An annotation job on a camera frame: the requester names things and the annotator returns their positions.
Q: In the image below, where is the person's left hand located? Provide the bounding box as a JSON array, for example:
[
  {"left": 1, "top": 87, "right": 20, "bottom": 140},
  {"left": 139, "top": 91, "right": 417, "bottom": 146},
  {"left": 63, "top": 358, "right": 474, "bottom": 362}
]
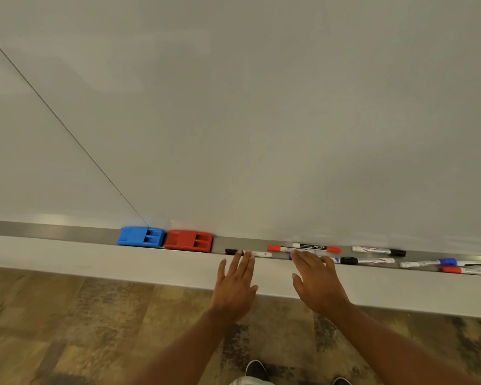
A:
[{"left": 209, "top": 250, "right": 259, "bottom": 324}]

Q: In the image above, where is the person's right hand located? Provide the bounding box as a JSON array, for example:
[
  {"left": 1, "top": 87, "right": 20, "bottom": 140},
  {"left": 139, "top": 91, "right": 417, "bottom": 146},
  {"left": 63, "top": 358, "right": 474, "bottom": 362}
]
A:
[{"left": 289, "top": 249, "right": 352, "bottom": 317}]

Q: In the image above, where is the person's left forearm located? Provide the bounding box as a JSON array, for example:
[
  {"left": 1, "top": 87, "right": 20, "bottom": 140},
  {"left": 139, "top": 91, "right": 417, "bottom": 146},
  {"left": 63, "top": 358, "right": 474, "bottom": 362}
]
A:
[{"left": 128, "top": 308, "right": 230, "bottom": 385}]

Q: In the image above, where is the person's right forearm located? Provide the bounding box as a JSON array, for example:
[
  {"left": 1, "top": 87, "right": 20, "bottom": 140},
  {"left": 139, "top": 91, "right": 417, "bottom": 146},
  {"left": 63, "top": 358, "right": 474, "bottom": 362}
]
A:
[{"left": 329, "top": 302, "right": 474, "bottom": 385}]

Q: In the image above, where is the blue cap white marker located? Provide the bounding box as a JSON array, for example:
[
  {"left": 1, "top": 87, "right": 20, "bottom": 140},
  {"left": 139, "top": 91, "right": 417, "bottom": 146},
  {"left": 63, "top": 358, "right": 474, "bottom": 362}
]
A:
[
  {"left": 399, "top": 258, "right": 458, "bottom": 269},
  {"left": 287, "top": 252, "right": 342, "bottom": 264}
]

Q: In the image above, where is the black label red cap marker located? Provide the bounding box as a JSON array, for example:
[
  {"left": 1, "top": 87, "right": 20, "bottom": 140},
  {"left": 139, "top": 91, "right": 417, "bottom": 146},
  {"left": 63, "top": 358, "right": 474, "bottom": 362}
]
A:
[{"left": 292, "top": 242, "right": 342, "bottom": 255}]

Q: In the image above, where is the black cap white marker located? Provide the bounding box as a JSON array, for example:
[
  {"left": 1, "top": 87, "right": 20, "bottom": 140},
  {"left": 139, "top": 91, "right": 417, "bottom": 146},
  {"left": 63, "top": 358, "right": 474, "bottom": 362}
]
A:
[
  {"left": 351, "top": 246, "right": 407, "bottom": 257},
  {"left": 224, "top": 248, "right": 273, "bottom": 259},
  {"left": 340, "top": 256, "right": 396, "bottom": 266}
]

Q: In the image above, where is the red cap white marker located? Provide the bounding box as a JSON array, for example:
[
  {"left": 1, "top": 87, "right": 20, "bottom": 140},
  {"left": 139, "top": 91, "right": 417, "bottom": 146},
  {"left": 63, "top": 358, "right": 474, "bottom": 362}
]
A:
[
  {"left": 439, "top": 266, "right": 481, "bottom": 277},
  {"left": 267, "top": 245, "right": 316, "bottom": 255}
]

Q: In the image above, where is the red whiteboard eraser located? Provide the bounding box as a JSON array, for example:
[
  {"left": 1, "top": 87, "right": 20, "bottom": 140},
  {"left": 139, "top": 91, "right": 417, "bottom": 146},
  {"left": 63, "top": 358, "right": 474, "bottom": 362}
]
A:
[{"left": 164, "top": 230, "right": 214, "bottom": 253}]

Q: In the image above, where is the person's black left shoe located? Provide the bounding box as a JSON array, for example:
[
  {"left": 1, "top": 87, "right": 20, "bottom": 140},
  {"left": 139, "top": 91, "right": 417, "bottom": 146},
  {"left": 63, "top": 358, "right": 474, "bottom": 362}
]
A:
[{"left": 245, "top": 359, "right": 271, "bottom": 384}]

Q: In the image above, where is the person's light trouser leg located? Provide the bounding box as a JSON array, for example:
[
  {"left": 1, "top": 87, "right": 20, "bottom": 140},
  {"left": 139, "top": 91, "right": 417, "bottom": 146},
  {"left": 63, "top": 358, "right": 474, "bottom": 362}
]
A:
[{"left": 229, "top": 376, "right": 276, "bottom": 385}]

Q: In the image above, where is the blue whiteboard eraser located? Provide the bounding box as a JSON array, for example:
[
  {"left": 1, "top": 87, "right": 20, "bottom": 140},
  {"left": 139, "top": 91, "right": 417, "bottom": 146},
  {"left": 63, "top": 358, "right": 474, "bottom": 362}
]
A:
[{"left": 117, "top": 227, "right": 166, "bottom": 249}]

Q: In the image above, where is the white whiteboard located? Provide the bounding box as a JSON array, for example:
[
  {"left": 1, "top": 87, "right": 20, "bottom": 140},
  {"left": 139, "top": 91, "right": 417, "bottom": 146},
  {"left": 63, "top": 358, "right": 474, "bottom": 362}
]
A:
[{"left": 0, "top": 0, "right": 481, "bottom": 257}]

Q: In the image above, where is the metal marker tray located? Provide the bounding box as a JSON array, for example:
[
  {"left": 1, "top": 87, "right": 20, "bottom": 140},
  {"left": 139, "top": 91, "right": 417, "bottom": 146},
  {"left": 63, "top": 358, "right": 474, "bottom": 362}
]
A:
[{"left": 0, "top": 220, "right": 481, "bottom": 277}]

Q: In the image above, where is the white wall ledge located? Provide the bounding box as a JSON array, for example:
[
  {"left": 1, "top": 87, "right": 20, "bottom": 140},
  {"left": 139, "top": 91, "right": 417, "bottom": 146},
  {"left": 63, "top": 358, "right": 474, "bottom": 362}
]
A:
[{"left": 0, "top": 234, "right": 481, "bottom": 319}]

